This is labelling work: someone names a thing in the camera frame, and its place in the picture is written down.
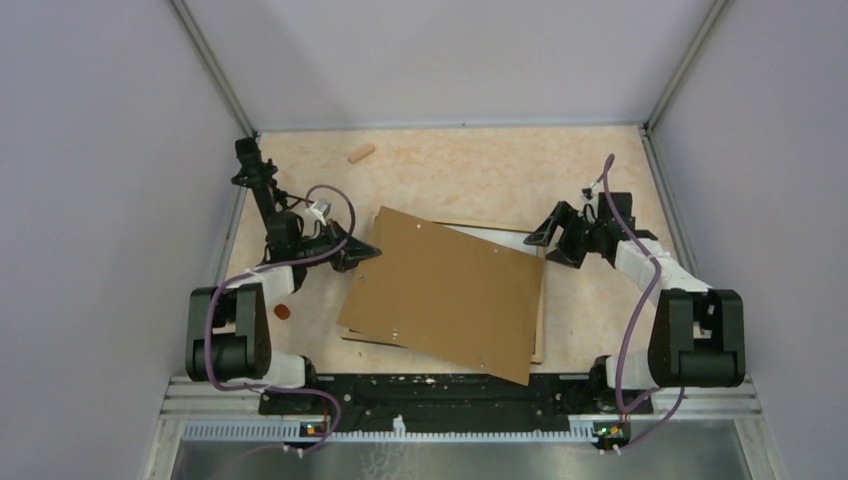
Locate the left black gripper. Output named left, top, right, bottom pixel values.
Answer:
left=294, top=218, right=380, bottom=272

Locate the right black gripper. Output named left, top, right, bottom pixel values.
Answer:
left=524, top=201, right=605, bottom=269

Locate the landscape photo print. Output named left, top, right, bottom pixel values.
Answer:
left=448, top=225, right=538, bottom=255

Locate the brown cardboard backing board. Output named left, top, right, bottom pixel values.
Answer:
left=337, top=206, right=545, bottom=385

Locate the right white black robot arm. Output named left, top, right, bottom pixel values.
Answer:
left=524, top=192, right=746, bottom=412

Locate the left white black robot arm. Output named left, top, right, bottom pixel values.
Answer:
left=185, top=211, right=382, bottom=414

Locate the small round brown disc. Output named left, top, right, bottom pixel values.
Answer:
left=273, top=304, right=291, bottom=320

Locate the small wooden cylinder block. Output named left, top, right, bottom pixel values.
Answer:
left=347, top=143, right=376, bottom=164

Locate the black mini tripod orange tip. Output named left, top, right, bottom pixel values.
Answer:
left=231, top=137, right=306, bottom=233

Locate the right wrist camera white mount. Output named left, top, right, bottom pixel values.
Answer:
left=581, top=184, right=596, bottom=204

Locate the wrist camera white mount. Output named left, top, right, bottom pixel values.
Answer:
left=581, top=184, right=596, bottom=204
left=306, top=198, right=332, bottom=226

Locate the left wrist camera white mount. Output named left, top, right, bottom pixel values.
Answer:
left=306, top=198, right=332, bottom=226

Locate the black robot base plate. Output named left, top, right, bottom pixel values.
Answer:
left=258, top=373, right=618, bottom=434

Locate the white toothed cable duct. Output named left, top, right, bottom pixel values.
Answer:
left=182, top=416, right=597, bottom=444

